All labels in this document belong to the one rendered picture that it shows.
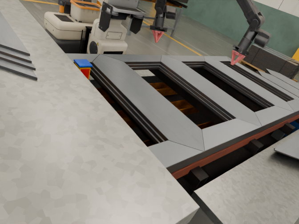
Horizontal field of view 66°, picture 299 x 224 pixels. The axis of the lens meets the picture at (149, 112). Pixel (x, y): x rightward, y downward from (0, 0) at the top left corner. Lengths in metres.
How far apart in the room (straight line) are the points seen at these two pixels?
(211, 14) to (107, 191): 9.26
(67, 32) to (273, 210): 1.56
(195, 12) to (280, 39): 3.34
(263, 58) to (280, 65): 0.37
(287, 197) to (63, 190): 0.89
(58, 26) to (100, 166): 1.47
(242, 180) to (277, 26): 7.66
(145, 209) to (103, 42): 1.37
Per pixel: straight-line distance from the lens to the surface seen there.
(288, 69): 5.49
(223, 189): 0.89
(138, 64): 1.28
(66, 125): 0.41
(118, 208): 0.32
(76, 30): 1.80
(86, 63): 1.03
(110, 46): 1.61
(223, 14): 9.23
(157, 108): 0.90
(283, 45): 8.35
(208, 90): 1.25
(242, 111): 1.21
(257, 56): 5.64
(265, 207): 0.95
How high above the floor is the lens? 1.31
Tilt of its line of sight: 32 degrees down
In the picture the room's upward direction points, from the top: 20 degrees clockwise
